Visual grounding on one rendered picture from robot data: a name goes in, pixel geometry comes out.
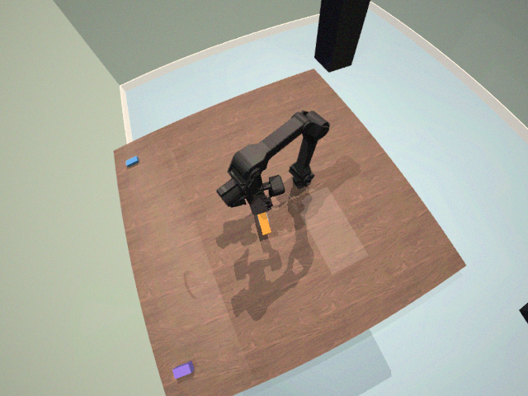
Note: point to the purple rectangular block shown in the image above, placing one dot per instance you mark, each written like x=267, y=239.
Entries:
x=184, y=369

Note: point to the orange bar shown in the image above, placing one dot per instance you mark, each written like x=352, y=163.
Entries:
x=264, y=224

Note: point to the blue rectangular block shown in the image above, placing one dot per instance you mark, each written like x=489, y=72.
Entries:
x=132, y=161

